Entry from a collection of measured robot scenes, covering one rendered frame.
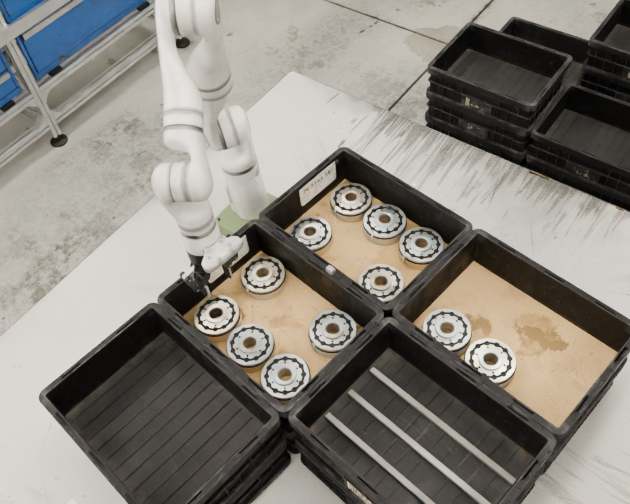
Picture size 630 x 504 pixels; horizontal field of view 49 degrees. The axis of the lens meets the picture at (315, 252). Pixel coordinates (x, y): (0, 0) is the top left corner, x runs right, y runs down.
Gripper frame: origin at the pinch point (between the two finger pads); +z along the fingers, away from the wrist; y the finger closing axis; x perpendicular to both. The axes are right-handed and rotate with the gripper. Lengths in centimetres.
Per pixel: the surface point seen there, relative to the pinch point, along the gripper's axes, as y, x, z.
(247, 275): -8.7, -2.2, 9.9
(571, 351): -41, 62, 12
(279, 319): -6.4, 10.3, 12.6
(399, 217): -44.2, 13.1, 9.9
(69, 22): -62, -182, 52
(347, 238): -33.0, 6.4, 12.8
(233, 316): 0.8, 3.6, 9.7
